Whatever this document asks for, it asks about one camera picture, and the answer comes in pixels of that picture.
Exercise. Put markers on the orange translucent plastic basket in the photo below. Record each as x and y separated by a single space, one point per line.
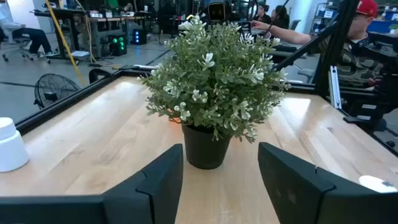
174 119

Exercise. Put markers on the black diagonal frame brace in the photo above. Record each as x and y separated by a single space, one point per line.
306 46

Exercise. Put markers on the metal storage shelf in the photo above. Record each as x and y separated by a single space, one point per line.
325 15

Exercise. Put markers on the red cap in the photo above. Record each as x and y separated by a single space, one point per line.
367 7

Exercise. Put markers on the blue storage bin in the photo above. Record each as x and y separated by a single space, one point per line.
381 26

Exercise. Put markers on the silver aluminium extrusion piece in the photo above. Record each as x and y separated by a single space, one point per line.
335 87

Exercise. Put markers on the light grey office chair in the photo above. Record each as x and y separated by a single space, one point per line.
18 42

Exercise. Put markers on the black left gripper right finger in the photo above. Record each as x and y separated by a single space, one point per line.
298 193

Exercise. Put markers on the black floor fan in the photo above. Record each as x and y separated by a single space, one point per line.
53 90

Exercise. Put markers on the artificial plant in black pot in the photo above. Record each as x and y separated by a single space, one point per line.
214 84

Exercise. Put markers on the black vertical frame post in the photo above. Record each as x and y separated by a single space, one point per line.
337 40

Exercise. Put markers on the wooden workbench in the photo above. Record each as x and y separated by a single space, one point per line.
105 21

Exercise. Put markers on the computer tower with green lights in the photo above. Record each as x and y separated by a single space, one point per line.
117 45

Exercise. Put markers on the person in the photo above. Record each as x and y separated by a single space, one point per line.
281 17
34 35
354 67
263 14

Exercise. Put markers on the computer tower with blue lights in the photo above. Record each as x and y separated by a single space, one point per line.
140 36

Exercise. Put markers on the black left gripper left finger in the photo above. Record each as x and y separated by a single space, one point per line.
149 193

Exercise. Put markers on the black desk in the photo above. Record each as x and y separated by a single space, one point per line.
66 18

